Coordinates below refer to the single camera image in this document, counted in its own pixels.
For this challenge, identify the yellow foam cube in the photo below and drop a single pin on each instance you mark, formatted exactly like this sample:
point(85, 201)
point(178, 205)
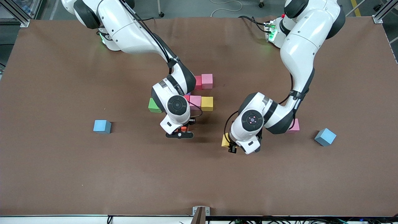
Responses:
point(225, 140)
point(207, 103)

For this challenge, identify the pink foam cube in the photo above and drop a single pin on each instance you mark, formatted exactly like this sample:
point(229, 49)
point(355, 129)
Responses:
point(294, 127)
point(207, 81)
point(196, 101)

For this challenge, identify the red foam cube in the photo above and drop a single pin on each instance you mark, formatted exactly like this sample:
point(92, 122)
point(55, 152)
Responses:
point(199, 82)
point(187, 98)

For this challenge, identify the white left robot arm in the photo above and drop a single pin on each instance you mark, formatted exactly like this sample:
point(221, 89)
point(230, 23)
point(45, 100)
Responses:
point(298, 46)

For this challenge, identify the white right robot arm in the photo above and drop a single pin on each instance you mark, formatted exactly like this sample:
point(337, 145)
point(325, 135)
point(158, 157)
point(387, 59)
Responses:
point(130, 34)

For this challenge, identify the green foam cube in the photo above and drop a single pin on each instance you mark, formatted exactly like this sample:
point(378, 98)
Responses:
point(153, 106)

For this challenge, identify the blue foam cube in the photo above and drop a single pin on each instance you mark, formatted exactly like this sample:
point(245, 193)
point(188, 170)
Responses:
point(101, 125)
point(326, 135)

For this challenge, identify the brown table cover sheet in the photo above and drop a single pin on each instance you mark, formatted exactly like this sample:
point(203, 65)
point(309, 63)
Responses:
point(62, 174)

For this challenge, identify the grey metal camera bracket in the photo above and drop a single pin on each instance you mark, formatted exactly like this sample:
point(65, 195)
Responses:
point(201, 214)

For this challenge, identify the aluminium frame profile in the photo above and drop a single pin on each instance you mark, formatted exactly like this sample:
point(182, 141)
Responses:
point(21, 22)
point(381, 15)

